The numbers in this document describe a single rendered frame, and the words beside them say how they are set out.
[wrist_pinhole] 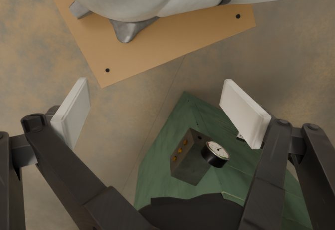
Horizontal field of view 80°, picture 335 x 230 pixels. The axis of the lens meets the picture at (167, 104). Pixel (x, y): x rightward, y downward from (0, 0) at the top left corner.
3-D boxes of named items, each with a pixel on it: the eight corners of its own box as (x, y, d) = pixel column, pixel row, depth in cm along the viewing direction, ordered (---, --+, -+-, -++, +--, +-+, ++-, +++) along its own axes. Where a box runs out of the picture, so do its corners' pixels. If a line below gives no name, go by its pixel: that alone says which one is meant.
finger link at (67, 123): (71, 158, 13) (59, 159, 13) (91, 106, 19) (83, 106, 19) (62, 120, 12) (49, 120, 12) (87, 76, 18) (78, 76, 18)
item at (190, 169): (213, 137, 59) (221, 154, 52) (191, 167, 63) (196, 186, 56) (189, 125, 58) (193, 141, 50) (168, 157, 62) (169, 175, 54)
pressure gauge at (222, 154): (223, 142, 52) (234, 163, 44) (215, 153, 53) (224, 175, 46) (202, 132, 51) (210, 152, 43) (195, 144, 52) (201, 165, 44)
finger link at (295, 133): (283, 140, 13) (325, 139, 13) (246, 102, 17) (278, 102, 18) (276, 158, 13) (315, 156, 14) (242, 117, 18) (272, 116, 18)
